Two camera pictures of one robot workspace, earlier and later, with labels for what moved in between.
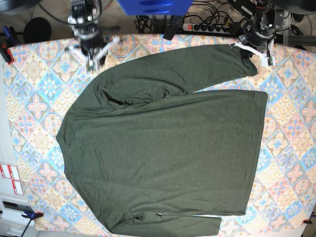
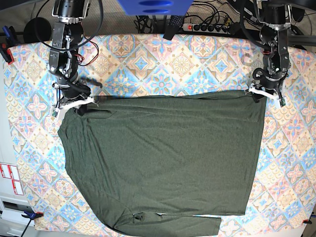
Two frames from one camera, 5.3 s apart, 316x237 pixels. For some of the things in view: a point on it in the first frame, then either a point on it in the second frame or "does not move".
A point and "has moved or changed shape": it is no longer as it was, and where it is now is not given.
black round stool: (37, 29) does not move
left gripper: (95, 40) -> (72, 92)
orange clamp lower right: (307, 221) does not move
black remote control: (175, 22) does not move
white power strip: (205, 27) does not move
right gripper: (259, 40) -> (269, 78)
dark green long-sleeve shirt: (154, 159) has moved or changed shape
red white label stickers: (10, 172) does not move
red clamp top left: (10, 41) does not move
